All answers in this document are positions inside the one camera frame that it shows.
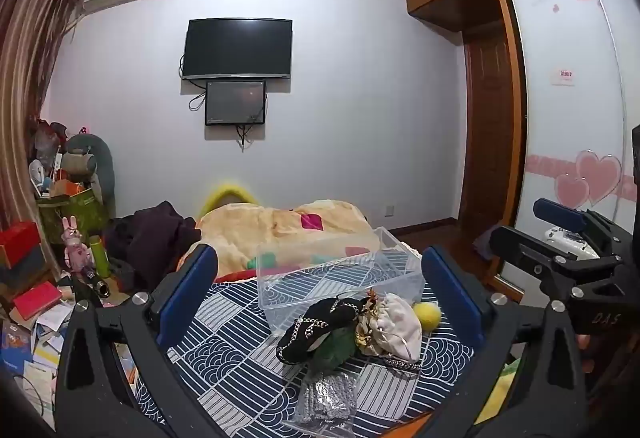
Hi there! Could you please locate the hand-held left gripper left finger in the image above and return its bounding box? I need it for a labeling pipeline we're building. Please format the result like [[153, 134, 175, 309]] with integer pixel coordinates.
[[54, 243, 223, 438]]

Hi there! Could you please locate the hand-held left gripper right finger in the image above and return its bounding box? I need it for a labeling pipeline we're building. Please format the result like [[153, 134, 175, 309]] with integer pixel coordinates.
[[420, 245, 587, 438]]

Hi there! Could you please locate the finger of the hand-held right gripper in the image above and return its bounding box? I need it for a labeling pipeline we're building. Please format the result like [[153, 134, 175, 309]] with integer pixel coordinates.
[[531, 197, 628, 243], [488, 226, 623, 291]]

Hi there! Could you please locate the yellow plush ball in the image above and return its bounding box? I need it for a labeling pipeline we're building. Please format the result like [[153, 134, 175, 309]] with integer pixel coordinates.
[[412, 302, 442, 332]]

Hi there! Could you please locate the white drawstring pouch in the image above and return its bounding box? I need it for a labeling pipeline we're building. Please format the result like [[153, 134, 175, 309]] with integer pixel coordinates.
[[372, 293, 424, 363]]

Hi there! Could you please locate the floral fabric ornament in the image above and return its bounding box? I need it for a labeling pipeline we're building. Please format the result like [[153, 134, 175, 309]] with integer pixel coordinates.
[[354, 289, 387, 350]]

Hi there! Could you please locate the clear plastic storage box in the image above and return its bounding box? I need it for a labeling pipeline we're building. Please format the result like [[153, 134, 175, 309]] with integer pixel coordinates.
[[256, 226, 426, 334]]

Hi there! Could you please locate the green soft cloth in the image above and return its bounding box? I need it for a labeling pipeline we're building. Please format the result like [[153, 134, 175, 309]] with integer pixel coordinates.
[[306, 330, 359, 375]]

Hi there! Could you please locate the black pouch with chain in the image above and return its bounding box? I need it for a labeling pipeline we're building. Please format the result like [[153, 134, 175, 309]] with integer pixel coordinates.
[[276, 297, 372, 365]]

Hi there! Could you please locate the silver sequin pouch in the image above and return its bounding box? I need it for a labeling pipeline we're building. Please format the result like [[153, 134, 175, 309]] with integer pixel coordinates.
[[293, 369, 359, 425]]

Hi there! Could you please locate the white device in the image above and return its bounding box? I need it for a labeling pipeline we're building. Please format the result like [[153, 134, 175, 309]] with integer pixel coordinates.
[[544, 226, 599, 261]]

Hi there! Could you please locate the grey cloth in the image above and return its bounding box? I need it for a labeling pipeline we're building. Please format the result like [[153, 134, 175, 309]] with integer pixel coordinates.
[[474, 224, 502, 262]]

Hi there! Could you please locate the dark clothes pile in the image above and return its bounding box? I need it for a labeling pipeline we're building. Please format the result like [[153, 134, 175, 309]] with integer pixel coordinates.
[[104, 201, 202, 293]]

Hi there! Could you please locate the blue patterned bed sheet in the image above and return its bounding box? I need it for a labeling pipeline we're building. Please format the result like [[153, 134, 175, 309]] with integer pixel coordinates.
[[132, 245, 476, 438]]

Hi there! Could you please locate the white wardrobe sliding door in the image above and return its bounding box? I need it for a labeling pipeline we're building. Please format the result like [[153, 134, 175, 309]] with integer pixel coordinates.
[[499, 0, 640, 301]]

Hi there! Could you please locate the yellow fuzzy cloth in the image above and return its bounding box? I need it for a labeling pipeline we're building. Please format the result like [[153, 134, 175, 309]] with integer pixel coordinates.
[[199, 180, 264, 219]]

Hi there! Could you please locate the black cylinder flashlight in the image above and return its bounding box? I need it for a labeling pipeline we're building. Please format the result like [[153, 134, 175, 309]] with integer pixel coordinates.
[[81, 267, 113, 299]]

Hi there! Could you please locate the green bottle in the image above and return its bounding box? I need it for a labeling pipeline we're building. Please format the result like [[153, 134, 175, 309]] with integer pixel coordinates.
[[88, 235, 112, 278]]

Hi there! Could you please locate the peach printed blanket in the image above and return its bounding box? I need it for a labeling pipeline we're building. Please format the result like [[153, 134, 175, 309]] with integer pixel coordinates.
[[176, 199, 387, 281]]

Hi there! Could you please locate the brown wooden door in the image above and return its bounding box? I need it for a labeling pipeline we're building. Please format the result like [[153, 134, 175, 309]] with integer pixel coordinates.
[[461, 32, 517, 229]]

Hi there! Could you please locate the yellow green cloth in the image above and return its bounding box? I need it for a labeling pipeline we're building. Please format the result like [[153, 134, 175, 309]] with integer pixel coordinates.
[[474, 358, 523, 425]]

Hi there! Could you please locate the pink bunny toy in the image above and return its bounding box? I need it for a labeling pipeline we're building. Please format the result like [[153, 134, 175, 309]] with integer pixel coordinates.
[[61, 216, 96, 271]]

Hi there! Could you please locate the green shopping bag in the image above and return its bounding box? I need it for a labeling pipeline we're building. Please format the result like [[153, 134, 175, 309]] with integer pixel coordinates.
[[37, 187, 110, 245]]

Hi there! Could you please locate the grey plush toy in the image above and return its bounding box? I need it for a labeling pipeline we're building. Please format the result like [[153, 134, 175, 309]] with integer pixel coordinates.
[[64, 132, 117, 219]]

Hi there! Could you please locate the red book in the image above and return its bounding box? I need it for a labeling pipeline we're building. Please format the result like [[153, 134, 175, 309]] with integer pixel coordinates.
[[12, 281, 64, 321]]

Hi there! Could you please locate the pile of papers and books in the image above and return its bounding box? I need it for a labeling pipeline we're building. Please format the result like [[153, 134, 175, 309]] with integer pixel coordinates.
[[0, 298, 77, 424]]

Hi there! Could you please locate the red box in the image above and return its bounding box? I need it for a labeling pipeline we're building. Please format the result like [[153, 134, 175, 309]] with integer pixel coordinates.
[[0, 220, 42, 269]]

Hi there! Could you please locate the striped brown curtain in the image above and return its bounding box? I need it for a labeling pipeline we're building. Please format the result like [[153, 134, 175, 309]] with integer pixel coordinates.
[[0, 0, 85, 243]]

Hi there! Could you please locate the black beaded strap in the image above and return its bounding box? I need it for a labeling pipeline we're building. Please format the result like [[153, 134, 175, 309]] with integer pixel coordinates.
[[381, 355, 424, 373]]

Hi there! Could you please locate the small black wall monitor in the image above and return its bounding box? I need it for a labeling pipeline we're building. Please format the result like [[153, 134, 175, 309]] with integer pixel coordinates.
[[204, 78, 267, 127]]

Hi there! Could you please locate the wall-mounted black television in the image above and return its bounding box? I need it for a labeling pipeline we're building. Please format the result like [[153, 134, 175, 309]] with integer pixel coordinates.
[[180, 18, 294, 81]]

